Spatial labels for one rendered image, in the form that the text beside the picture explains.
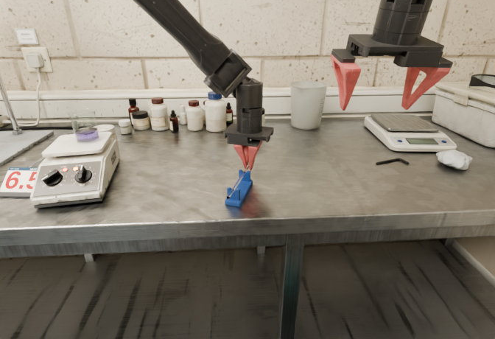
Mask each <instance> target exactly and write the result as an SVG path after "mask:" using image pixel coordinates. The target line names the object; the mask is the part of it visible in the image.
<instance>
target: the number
mask: <svg viewBox="0 0 495 339"><path fill-rule="evenodd" d="M36 175H37V171H22V170H9V172H8V174H7V177H6V179H5V181H4V184H3V186H2V188H1V189H30V190H32V188H33V185H34V182H35V178H36Z"/></svg>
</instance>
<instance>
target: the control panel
mask: <svg viewBox="0 0 495 339"><path fill-rule="evenodd" d="M81 165H83V166H84V167H85V168H86V169H87V170H90V171H91V173H92V177H91V179H90V180H89V181H87V182H85V183H78V182H76V180H75V178H74V176H75V175H76V173H77V172H79V168H80V166H81ZM75 167H77V170H74V168H75ZM100 167H101V161H90V162H81V163H73V164H56V165H47V166H41V168H40V172H39V175H38V179H37V182H36V185H35V190H34V193H33V197H40V196H47V195H61V194H68V193H75V192H89V191H96V190H97V189H98V184H99V174H100ZM64 168H66V169H67V170H66V171H65V172H64V171H63V169H64ZM53 170H58V171H59V172H60V174H61V175H62V176H63V178H62V181H61V182H60V183H59V184H57V185H55V186H47V185H46V184H45V183H44V182H43V181H42V180H41V179H42V177H44V176H45V175H48V174H49V173H50V172H52V171H53Z"/></svg>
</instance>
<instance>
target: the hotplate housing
mask: <svg viewBox="0 0 495 339"><path fill-rule="evenodd" d="M119 159H120V156H119V149H118V145H117V141H116V140H115V139H114V138H113V139H110V141H109V142H108V144H107V145H106V147H105V149H104V150H103V151H102V152H101V153H92V154H83V155H65V156H56V157H46V158H45V159H44V160H43V161H42V162H41V163H40V164H39V167H38V171H37V175H36V178H35V182H34V185H33V188H32V193H31V196H30V201H31V204H33V205H34V207H35V209H36V208H43V207H50V206H63V205H70V204H77V203H90V202H97V201H102V200H103V197H104V196H105V193H106V191H107V189H108V186H109V184H110V182H111V179H112V177H113V174H114V173H115V171H116V168H117V166H118V164H119ZM90 161H101V167H100V174H99V184H98V189H97V190H96V191H89V192H75V193H68V194H61V195H47V196H40V197H33V193H34V190H35V185H36V182H37V179H38V175H39V172H40V168H41V166H47V165H56V164H73V163H81V162H90Z"/></svg>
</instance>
